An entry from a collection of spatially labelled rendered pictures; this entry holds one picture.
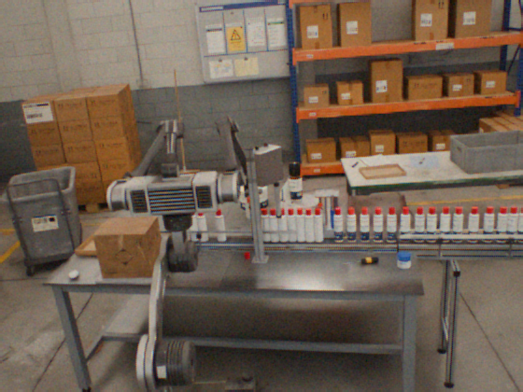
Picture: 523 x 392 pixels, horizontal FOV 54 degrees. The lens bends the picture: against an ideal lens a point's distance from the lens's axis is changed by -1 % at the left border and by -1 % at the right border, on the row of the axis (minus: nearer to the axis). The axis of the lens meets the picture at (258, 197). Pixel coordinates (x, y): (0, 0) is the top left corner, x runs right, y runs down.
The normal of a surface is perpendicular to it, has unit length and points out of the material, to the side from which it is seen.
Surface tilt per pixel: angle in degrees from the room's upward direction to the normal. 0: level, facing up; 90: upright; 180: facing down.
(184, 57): 90
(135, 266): 90
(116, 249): 90
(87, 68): 90
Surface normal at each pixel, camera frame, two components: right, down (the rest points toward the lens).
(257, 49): -0.04, 0.37
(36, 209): 0.29, 0.38
